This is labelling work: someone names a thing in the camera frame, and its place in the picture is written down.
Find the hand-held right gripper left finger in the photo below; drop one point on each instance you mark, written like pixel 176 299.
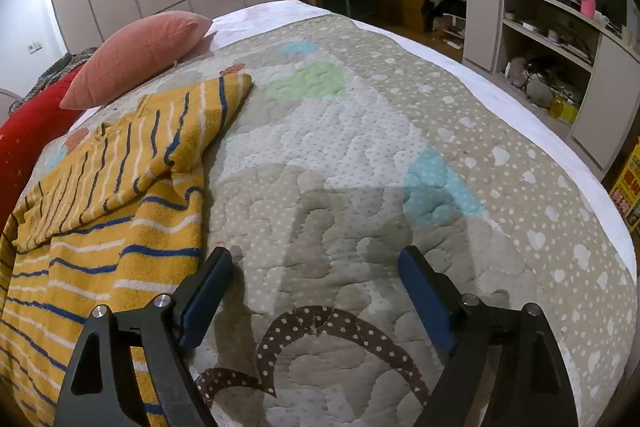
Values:
pixel 205 302

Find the wall socket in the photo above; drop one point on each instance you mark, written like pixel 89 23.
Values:
pixel 35 47

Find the yellow printed box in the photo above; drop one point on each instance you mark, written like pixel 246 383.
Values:
pixel 629 187

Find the yellow thin-striped top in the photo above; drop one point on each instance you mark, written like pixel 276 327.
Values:
pixel 145 147

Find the red pillow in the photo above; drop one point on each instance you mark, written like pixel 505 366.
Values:
pixel 30 132

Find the pink ribbed pillow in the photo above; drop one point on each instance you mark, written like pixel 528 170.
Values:
pixel 135 57

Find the white open shelf cabinet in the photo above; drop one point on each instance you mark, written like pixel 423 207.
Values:
pixel 590 107

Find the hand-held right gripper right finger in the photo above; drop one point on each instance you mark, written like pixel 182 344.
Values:
pixel 427 302

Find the grey striped cloth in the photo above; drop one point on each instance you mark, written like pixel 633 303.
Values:
pixel 55 69

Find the beige quilted heart-print blanket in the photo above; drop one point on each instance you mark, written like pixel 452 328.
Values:
pixel 340 147

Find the yellow wide-striped garment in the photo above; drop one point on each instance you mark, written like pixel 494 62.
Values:
pixel 100 257

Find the yellow container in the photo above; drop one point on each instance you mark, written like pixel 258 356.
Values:
pixel 565 109

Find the pink bottle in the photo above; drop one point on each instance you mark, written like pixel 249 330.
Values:
pixel 588 2

